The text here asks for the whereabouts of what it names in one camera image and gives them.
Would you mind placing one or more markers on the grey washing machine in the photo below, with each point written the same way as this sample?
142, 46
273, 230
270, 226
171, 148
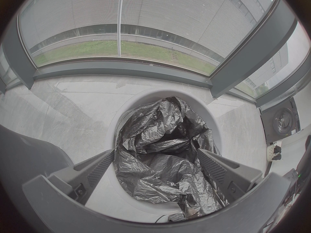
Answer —
281, 122

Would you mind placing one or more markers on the window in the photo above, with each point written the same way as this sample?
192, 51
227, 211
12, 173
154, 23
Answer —
170, 20

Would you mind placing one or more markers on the dark grey round chair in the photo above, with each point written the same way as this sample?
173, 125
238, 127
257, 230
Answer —
29, 154

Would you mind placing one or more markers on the white plastic basket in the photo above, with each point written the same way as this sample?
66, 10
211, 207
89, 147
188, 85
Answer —
270, 153

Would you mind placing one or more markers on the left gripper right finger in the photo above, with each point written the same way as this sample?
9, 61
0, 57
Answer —
218, 169

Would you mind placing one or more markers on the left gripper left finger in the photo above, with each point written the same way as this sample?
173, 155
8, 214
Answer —
97, 169

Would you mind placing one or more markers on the black plastic bag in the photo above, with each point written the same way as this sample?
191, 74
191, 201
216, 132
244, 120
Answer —
158, 173

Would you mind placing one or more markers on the white trash bin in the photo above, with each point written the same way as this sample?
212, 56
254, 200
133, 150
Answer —
148, 97

